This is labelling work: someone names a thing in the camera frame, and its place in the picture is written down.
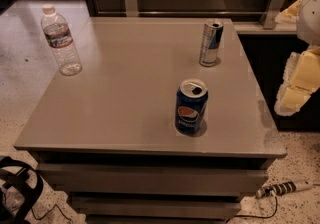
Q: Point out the silver blue redbull can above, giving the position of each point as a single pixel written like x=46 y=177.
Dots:
x=212 y=34

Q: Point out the blue pepsi can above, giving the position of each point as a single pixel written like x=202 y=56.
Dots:
x=191 y=102

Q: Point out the grey drawer cabinet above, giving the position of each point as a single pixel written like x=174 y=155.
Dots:
x=107 y=135

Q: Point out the white power strip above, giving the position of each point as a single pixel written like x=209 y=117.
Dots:
x=283 y=188

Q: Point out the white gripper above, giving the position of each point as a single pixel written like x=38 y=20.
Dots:
x=309 y=18

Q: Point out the clear plastic water bottle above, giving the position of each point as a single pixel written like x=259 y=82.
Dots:
x=59 y=38

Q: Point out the right metal bracket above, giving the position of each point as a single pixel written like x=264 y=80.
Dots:
x=268 y=17

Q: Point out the black chair base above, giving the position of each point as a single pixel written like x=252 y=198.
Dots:
x=21 y=187

